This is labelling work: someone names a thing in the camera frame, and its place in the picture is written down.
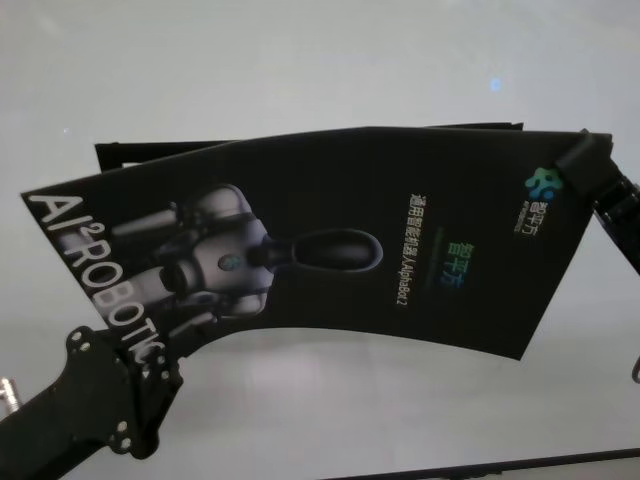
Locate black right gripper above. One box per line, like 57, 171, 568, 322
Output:
554, 132, 640, 281

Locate black robot print poster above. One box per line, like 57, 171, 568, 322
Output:
18, 125, 609, 374

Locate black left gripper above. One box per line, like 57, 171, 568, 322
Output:
0, 324, 187, 480

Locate black tape frame outline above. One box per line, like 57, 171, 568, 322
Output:
93, 119, 526, 176

